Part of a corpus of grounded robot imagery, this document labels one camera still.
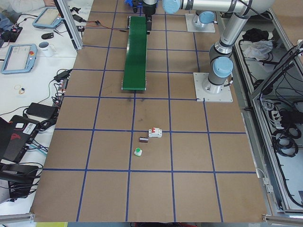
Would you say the black cable coil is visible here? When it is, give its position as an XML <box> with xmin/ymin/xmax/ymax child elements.
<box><xmin>274</xmin><ymin>132</ymin><xmax>299</xmax><ymax>157</ymax></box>

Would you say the white crumpled cloth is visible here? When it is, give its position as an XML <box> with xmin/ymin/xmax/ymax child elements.
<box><xmin>243</xmin><ymin>41</ymin><xmax>273</xmax><ymax>61</ymax></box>

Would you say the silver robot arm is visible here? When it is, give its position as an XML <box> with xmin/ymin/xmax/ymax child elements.
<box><xmin>162</xmin><ymin>0</ymin><xmax>274</xmax><ymax>94</ymax></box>
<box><xmin>192</xmin><ymin>10</ymin><xmax>216</xmax><ymax>33</ymax></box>

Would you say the small dark capacitor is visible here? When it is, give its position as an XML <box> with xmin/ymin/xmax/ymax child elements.
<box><xmin>139</xmin><ymin>137</ymin><xmax>149</xmax><ymax>143</ymax></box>

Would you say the teach pendant tablet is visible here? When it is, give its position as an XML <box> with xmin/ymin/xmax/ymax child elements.
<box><xmin>0</xmin><ymin>44</ymin><xmax>37</xmax><ymax>74</ymax></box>
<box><xmin>32</xmin><ymin>7</ymin><xmax>62</xmax><ymax>29</ymax></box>

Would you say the white red circuit breaker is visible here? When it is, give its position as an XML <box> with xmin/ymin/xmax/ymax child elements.
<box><xmin>148</xmin><ymin>127</ymin><xmax>162</xmax><ymax>138</ymax></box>

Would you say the red black wire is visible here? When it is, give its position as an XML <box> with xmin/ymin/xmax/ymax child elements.
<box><xmin>84</xmin><ymin>20</ymin><xmax>130</xmax><ymax>33</ymax></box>

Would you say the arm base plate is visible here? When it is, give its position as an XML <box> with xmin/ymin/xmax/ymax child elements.
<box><xmin>185</xmin><ymin>11</ymin><xmax>215</xmax><ymax>33</ymax></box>
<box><xmin>193</xmin><ymin>72</ymin><xmax>233</xmax><ymax>103</ymax></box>

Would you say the far teach pendant tablet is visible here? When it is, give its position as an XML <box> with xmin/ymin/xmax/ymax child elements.
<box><xmin>32</xmin><ymin>7</ymin><xmax>62</xmax><ymax>29</ymax></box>

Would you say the white mug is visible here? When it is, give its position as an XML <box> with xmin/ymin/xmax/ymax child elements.
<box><xmin>38</xmin><ymin>42</ymin><xmax>57</xmax><ymax>57</ymax></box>

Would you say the blue storage bin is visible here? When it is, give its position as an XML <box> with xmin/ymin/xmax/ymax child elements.
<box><xmin>124</xmin><ymin>0</ymin><xmax>143</xmax><ymax>7</ymax></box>

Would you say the near teach pendant tablet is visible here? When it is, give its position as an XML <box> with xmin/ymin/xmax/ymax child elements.
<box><xmin>0</xmin><ymin>44</ymin><xmax>37</xmax><ymax>74</ymax></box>

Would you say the black computer mouse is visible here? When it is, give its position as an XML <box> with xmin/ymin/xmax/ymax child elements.
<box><xmin>41</xmin><ymin>33</ymin><xmax>54</xmax><ymax>40</ymax></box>

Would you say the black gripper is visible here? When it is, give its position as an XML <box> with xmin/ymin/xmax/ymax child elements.
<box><xmin>143</xmin><ymin>0</ymin><xmax>157</xmax><ymax>35</ymax></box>

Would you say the green conveyor belt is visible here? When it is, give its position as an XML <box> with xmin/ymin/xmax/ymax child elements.
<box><xmin>122</xmin><ymin>16</ymin><xmax>147</xmax><ymax>91</ymax></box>

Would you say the black power adapter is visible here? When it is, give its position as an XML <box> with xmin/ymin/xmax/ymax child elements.
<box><xmin>26</xmin><ymin>103</ymin><xmax>58</xmax><ymax>119</ymax></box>

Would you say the green push button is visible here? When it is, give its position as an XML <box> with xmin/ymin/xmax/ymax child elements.
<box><xmin>134</xmin><ymin>148</ymin><xmax>143</xmax><ymax>157</ymax></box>

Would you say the aluminium frame post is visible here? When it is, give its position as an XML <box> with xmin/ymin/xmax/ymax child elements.
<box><xmin>54</xmin><ymin>0</ymin><xmax>83</xmax><ymax>51</ymax></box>

